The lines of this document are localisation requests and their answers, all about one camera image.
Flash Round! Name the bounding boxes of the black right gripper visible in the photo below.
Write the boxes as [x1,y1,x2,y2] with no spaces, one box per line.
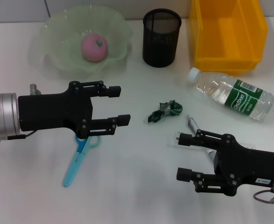
[176,133,274,197]

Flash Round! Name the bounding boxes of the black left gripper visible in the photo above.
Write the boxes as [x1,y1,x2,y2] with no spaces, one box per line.
[17,80,131,140]

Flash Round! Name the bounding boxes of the green plastic wrapper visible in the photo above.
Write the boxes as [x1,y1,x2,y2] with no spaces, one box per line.
[147,99,184,124]

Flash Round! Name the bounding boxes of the pink peach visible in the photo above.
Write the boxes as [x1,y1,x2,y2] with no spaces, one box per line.
[81,32,109,63]

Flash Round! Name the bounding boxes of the clear green-label water bottle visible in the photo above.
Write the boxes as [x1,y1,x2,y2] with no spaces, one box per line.
[187,67,274,122]

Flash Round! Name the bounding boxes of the silver ballpoint pen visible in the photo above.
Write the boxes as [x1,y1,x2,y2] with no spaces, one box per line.
[186,114,216,162]

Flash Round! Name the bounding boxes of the black mesh pen holder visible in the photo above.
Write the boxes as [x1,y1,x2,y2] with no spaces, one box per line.
[142,8,182,69]

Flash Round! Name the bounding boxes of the blue scissors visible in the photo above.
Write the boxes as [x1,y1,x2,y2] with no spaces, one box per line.
[62,134,102,188]

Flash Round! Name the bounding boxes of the translucent green fruit bowl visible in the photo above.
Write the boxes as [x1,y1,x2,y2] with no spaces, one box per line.
[29,6,133,80]

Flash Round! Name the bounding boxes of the yellow plastic bin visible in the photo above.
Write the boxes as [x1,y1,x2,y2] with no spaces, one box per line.
[189,0,269,75]

